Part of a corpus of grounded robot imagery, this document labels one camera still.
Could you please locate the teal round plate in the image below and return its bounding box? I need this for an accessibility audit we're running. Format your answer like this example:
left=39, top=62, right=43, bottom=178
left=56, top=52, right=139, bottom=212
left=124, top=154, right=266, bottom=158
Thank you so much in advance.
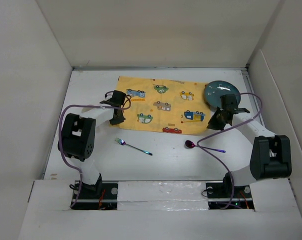
left=203, top=80, right=241, bottom=109

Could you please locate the yellow cartoon print cloth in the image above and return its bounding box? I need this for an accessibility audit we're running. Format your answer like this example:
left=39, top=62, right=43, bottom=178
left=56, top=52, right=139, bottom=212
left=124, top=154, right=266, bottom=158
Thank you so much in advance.
left=116, top=76, right=211, bottom=135

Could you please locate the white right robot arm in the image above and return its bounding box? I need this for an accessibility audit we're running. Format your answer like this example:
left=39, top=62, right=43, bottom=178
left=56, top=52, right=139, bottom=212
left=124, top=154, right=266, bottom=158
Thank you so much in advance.
left=207, top=94, right=292, bottom=197

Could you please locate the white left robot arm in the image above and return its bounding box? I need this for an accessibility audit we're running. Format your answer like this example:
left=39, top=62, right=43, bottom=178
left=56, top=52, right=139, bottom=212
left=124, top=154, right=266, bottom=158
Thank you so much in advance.
left=58, top=90, right=131, bottom=198

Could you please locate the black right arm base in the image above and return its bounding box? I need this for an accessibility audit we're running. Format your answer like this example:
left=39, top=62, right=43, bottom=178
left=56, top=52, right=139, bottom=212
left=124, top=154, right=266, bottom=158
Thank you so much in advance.
left=201, top=174, right=255, bottom=210

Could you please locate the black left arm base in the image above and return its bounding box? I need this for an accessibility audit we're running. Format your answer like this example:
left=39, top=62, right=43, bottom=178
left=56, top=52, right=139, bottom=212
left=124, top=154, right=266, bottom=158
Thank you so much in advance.
left=69, top=176, right=119, bottom=211

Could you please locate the pink cup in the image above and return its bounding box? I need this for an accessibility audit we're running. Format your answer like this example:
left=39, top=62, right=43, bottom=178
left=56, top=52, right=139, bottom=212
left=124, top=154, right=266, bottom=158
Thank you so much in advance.
left=81, top=105, right=96, bottom=114

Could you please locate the iridescent fork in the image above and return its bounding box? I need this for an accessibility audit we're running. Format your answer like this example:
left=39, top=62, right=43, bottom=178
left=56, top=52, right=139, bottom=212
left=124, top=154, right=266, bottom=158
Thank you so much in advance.
left=115, top=137, right=153, bottom=156

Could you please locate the purple iridescent spoon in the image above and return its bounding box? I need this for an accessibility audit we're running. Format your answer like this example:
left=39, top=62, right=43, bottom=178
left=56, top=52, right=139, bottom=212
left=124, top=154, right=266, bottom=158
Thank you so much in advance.
left=185, top=140, right=226, bottom=153

